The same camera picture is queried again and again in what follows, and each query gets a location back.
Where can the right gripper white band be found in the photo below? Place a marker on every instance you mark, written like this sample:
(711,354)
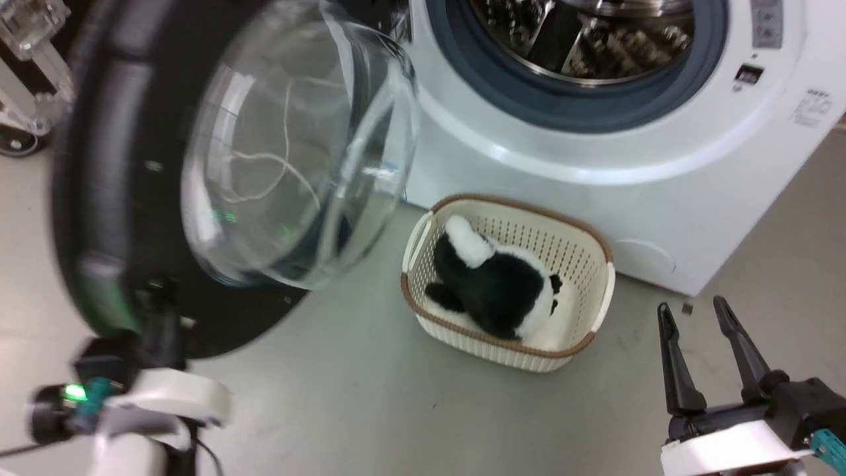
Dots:
(740,436)

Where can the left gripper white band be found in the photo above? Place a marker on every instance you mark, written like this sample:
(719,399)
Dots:
(165,393)

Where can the black round glass washer door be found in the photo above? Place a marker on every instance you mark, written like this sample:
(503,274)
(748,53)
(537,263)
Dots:
(112,198)

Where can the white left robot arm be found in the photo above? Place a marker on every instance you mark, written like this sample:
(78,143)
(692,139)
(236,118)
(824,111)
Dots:
(132,456)

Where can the white front-load washing machine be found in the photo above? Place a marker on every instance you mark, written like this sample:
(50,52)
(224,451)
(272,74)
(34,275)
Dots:
(661,198)

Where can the cream plastic laundry basket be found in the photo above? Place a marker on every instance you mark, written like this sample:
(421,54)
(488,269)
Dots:
(575,264)

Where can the black white panda plush toy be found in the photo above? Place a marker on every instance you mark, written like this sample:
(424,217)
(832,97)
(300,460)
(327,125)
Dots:
(496,284)

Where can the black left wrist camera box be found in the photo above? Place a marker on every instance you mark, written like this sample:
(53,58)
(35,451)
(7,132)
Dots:
(63,410)

